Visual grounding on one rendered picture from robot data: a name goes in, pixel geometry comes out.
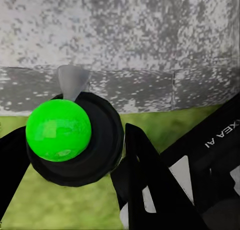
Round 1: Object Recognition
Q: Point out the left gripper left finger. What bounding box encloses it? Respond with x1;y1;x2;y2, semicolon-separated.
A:
0;126;31;222

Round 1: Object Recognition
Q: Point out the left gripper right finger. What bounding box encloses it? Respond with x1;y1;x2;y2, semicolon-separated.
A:
124;123;210;230

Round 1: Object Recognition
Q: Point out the insectifuge atomizer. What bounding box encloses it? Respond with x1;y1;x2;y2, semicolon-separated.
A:
25;64;125;188

